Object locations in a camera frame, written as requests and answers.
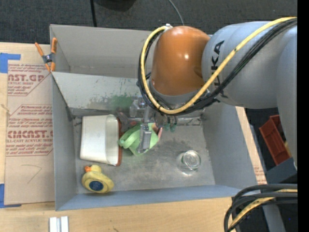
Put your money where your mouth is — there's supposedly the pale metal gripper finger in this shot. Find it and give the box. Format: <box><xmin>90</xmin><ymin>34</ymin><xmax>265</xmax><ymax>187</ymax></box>
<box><xmin>138</xmin><ymin>124</ymin><xmax>152</xmax><ymax>154</ymax></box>
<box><xmin>130</xmin><ymin>97</ymin><xmax>148</xmax><ymax>117</ymax></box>

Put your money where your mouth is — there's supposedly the light green plastic cup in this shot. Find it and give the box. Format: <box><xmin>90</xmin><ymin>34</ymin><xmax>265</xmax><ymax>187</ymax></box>
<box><xmin>118</xmin><ymin>122</ymin><xmax>161</xmax><ymax>157</ymax></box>

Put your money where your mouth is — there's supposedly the red-brown flat block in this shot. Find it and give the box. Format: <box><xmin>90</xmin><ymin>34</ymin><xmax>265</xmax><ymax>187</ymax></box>
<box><xmin>115</xmin><ymin>116</ymin><xmax>123</xmax><ymax>167</ymax></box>

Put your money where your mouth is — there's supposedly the grey metal bin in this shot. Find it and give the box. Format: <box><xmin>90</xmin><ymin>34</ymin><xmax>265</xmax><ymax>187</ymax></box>
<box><xmin>49</xmin><ymin>24</ymin><xmax>259</xmax><ymax>212</ymax></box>

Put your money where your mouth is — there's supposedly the white rectangular plastic container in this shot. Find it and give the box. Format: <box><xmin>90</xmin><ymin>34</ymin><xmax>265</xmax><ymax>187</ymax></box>
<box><xmin>79</xmin><ymin>114</ymin><xmax>120</xmax><ymax>166</ymax></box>

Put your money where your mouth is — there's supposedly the clear glass cup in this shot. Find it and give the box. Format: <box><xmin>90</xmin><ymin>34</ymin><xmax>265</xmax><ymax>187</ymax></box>
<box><xmin>176</xmin><ymin>149</ymin><xmax>202</xmax><ymax>176</ymax></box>

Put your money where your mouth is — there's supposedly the yellow toy duck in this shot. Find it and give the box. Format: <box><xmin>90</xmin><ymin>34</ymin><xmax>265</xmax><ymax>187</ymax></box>
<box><xmin>81</xmin><ymin>164</ymin><xmax>115</xmax><ymax>194</ymax></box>

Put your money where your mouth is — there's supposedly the brown cardboard board red print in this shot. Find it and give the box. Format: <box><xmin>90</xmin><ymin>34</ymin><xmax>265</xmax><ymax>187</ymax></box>
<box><xmin>0</xmin><ymin>42</ymin><xmax>56</xmax><ymax>206</ymax></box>

